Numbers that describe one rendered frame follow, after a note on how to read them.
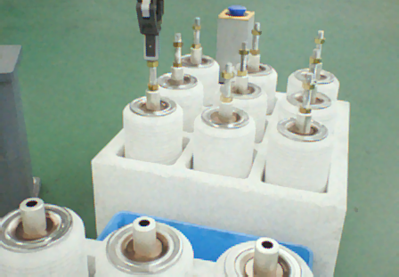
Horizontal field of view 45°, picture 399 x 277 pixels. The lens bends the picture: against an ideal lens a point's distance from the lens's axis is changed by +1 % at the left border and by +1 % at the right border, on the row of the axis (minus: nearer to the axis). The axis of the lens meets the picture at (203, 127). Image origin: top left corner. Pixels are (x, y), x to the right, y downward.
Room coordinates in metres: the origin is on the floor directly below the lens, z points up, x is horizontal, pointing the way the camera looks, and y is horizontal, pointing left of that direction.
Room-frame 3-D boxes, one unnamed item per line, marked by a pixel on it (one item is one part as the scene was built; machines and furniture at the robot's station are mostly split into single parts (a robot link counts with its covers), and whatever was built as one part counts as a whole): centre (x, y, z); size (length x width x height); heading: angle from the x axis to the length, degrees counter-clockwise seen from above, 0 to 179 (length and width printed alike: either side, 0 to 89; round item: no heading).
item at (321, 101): (0.76, -0.18, 0.25); 0.08 x 0.08 x 0.01
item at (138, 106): (0.70, 0.08, 0.25); 0.08 x 0.08 x 0.01
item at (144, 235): (0.37, 0.05, 0.26); 0.02 x 0.02 x 0.03
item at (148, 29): (0.68, 0.08, 0.37); 0.03 x 0.01 x 0.05; 179
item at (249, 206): (0.79, -0.06, 0.09); 0.39 x 0.39 x 0.18; 75
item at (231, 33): (1.09, -0.06, 0.16); 0.07 x 0.07 x 0.31; 75
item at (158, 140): (0.70, 0.08, 0.16); 0.10 x 0.10 x 0.18
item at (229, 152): (0.67, -0.03, 0.16); 0.10 x 0.10 x 0.18
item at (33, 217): (0.39, 0.17, 0.26); 0.02 x 0.02 x 0.03
